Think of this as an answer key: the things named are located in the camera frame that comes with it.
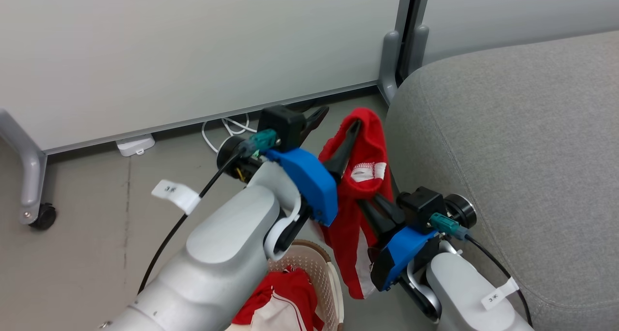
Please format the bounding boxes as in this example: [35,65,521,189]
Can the wide white partition panel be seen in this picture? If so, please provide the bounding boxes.
[0,0,416,227]

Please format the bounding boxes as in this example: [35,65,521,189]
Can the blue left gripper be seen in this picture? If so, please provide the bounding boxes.
[265,106,362,227]

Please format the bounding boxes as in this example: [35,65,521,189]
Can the teal cable connector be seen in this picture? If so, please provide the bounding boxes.
[237,129,279,157]
[429,212,469,241]

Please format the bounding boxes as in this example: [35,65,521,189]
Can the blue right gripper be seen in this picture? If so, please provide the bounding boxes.
[357,194,438,292]

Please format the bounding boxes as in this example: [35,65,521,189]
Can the black caster wheel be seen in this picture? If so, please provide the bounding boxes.
[29,203,57,231]

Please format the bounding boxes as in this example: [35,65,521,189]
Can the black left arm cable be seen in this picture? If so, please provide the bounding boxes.
[138,145,250,295]

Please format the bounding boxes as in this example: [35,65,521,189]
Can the red and white clothing pile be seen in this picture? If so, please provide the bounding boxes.
[231,266,324,331]

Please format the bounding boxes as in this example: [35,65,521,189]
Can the red white-trimmed garment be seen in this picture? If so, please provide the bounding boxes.
[317,107,395,300]

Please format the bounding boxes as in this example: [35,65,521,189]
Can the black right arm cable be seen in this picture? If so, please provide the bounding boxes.
[464,234,532,328]

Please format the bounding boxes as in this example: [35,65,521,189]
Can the grey fabric sofa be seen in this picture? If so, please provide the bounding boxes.
[384,30,619,331]

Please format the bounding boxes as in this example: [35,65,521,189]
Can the narrow white partition panel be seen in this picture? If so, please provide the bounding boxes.
[411,0,619,80]

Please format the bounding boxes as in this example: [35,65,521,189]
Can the white cable label tag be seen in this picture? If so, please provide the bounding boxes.
[151,179,201,215]
[481,277,519,311]

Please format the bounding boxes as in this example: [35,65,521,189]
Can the coiled white cable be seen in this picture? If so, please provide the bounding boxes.
[201,113,259,153]

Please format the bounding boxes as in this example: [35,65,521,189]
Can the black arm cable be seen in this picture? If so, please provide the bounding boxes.
[138,145,250,295]
[464,234,532,328]

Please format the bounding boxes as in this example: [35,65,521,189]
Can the small white plastic box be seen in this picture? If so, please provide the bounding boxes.
[116,134,156,157]

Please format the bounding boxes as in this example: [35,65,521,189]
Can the cream perforated laundry basket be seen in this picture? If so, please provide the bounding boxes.
[227,239,345,331]

